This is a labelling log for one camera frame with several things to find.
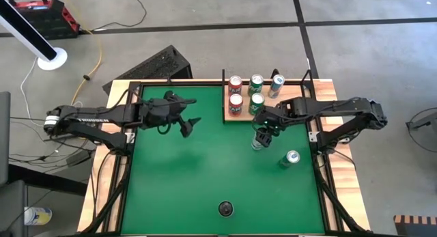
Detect teal Red Bull can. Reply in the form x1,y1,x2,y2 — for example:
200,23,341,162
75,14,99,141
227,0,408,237
268,74,286,99
278,150,302,169

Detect wooden tray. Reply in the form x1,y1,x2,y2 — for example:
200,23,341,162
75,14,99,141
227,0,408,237
221,68,314,124

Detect white yellow container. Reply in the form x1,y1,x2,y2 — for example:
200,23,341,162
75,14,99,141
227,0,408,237
23,206,53,227

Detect white energy drink can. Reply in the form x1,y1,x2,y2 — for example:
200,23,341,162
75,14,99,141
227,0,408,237
251,129,266,152
218,200,235,218

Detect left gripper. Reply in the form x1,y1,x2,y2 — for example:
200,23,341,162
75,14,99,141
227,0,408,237
138,89,203,139

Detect red Fanta soda can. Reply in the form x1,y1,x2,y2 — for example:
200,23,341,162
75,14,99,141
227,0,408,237
227,74,243,96
228,93,244,117

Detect wooden shelf board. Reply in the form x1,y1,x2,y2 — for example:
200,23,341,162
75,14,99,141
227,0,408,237
224,84,310,122

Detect yellow floor cable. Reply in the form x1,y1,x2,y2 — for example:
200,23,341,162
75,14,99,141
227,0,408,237
59,0,104,107

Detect green table mat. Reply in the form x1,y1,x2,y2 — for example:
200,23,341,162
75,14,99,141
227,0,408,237
120,85,326,235

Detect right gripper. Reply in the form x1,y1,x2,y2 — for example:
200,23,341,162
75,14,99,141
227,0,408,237
252,104,292,149

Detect white fan stand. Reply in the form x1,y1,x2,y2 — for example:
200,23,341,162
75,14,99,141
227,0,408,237
0,0,68,72

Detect orange black striped block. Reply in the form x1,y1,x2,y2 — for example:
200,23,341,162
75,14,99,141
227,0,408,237
393,214,437,237

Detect red black equipment case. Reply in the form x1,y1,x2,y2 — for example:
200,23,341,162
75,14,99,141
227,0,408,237
7,0,81,41

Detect black floor cable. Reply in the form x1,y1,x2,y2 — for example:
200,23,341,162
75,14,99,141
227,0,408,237
91,0,148,31

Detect black power adaptor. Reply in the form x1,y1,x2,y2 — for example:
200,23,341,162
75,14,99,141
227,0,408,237
66,149,91,168

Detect grey desk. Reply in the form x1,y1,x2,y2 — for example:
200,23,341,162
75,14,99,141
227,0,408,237
0,91,12,188

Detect green Sprite soda can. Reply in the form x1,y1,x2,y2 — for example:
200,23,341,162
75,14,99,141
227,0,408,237
249,92,266,116
247,74,265,96

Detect white floor cable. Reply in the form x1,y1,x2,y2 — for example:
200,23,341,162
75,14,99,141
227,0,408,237
19,57,39,119

